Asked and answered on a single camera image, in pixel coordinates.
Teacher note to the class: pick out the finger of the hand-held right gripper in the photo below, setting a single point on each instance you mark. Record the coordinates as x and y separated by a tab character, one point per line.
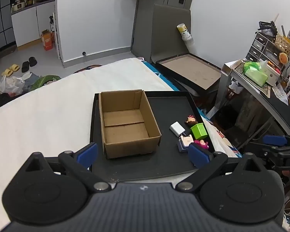
274	140

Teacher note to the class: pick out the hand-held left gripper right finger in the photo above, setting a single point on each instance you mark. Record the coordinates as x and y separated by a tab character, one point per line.
198	156

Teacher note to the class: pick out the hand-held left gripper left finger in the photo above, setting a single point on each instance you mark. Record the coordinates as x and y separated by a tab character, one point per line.
88	153

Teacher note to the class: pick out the pink figurine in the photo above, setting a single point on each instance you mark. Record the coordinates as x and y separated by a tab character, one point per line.
202	143

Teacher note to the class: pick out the purple white toy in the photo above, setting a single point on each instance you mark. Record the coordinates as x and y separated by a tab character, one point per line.
184	143

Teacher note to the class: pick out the brown cardboard box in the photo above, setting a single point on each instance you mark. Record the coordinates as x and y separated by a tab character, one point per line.
125	135

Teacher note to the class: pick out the black tray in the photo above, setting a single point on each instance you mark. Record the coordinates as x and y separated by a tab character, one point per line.
174	116

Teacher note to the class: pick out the green cube box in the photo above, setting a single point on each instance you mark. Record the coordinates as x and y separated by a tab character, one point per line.
199	131

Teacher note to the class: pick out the white charger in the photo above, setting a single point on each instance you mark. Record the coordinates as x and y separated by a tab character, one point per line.
177	128

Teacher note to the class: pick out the brown-haired doll head figurine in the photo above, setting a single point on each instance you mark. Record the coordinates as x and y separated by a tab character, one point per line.
191	121

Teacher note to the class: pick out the grey desk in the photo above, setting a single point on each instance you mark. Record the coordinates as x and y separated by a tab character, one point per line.
261	96

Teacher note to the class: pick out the printed paper sheet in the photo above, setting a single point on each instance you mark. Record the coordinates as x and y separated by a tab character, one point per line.
280	94

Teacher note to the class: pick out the white storage box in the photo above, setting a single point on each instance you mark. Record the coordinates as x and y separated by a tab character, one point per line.
272	76

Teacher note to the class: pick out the green tissue pack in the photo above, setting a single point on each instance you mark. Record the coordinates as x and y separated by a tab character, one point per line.
255	75

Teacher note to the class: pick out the green cloth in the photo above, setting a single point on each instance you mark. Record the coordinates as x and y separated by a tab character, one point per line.
44	82

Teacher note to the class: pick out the large black flat box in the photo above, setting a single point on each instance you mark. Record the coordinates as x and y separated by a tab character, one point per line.
195	71

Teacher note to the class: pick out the woven basket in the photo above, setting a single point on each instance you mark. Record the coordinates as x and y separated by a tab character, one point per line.
284	44

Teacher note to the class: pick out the clear drawer organizer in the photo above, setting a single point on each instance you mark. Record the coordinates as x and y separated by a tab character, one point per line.
261	44

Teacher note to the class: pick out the dark clothes pile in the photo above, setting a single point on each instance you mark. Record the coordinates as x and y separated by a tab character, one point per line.
0	100

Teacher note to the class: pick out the white plastic bag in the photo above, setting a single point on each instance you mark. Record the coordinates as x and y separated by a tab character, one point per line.
9	84

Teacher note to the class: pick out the black slipper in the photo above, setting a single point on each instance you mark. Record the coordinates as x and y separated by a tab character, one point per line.
25	66
33	61

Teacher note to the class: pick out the yellow slipper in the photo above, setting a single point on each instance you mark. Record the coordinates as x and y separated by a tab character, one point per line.
14	67
7	72

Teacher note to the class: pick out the orange carton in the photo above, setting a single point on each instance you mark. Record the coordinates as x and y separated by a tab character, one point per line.
47	41

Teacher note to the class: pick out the white yellow paper roll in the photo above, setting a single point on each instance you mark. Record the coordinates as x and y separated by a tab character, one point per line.
183	30

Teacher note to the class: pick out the black spray bottle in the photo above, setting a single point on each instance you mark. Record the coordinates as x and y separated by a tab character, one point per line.
52	24

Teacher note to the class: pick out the white cabinet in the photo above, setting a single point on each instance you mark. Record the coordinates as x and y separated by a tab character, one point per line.
26	24

